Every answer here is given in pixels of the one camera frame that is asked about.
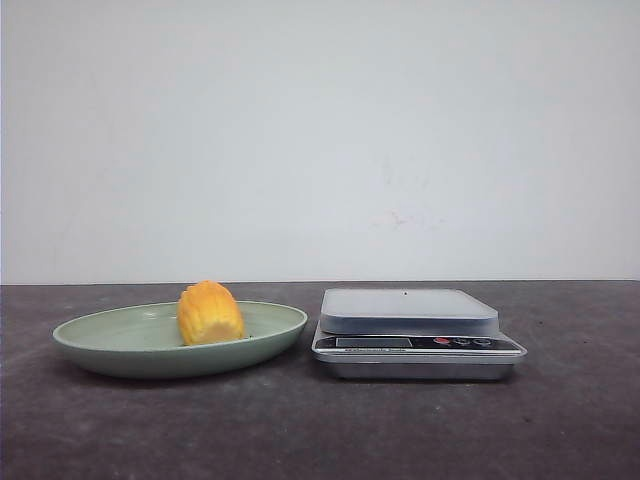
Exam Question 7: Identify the green oval plate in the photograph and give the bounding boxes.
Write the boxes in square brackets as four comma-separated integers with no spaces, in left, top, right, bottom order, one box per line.
[52,300,308,379]

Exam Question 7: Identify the silver digital kitchen scale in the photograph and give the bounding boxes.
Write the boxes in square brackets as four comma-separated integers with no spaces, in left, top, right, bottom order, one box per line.
[311,288,527,381]

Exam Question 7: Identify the yellow corn cob piece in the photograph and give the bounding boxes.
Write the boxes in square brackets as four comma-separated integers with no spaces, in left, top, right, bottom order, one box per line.
[177,280,245,345]

